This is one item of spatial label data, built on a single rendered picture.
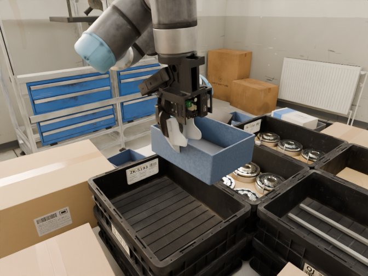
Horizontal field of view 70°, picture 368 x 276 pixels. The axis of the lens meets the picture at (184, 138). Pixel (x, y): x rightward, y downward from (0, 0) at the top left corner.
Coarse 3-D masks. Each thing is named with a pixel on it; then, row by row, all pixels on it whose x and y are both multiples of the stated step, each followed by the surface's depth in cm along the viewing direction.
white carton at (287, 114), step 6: (282, 108) 147; (288, 108) 147; (276, 114) 142; (282, 114) 139; (288, 114) 139; (294, 114) 139; (300, 114) 139; (306, 114) 139; (288, 120) 136; (294, 120) 133; (300, 120) 131; (306, 120) 131; (312, 120) 132; (306, 126) 131; (312, 126) 134
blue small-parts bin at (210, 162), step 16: (208, 128) 69; (224, 128) 65; (160, 144) 62; (192, 144) 69; (208, 144) 69; (224, 144) 67; (240, 144) 56; (176, 160) 59; (192, 160) 55; (208, 160) 51; (224, 160) 54; (240, 160) 58; (208, 176) 53; (224, 176) 56
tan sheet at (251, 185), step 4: (260, 172) 100; (232, 176) 98; (236, 180) 96; (236, 184) 94; (240, 184) 94; (244, 184) 94; (248, 184) 94; (252, 184) 94; (248, 188) 91; (252, 188) 91; (256, 192) 89; (260, 196) 88
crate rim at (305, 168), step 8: (272, 152) 94; (288, 160) 90; (304, 168) 85; (296, 176) 80; (224, 184) 77; (280, 184) 77; (232, 192) 74; (272, 192) 73; (248, 200) 70; (256, 200) 70; (256, 208) 70
